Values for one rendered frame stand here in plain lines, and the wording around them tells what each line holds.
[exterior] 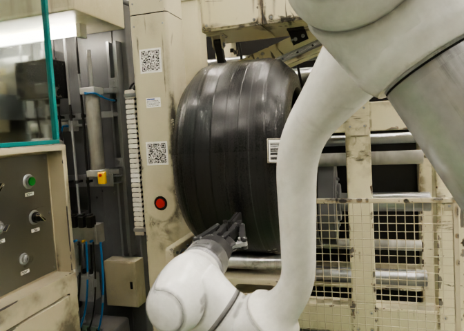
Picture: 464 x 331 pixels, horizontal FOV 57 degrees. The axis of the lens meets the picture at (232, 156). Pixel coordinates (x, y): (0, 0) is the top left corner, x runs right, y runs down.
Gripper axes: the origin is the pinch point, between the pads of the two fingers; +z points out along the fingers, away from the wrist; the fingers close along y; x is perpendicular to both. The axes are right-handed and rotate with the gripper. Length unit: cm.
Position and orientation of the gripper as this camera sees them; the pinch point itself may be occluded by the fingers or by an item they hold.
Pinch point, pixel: (235, 222)
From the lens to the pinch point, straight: 107.5
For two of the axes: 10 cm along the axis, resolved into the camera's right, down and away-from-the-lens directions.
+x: 1.0, 9.8, 1.9
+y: -9.6, 0.4, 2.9
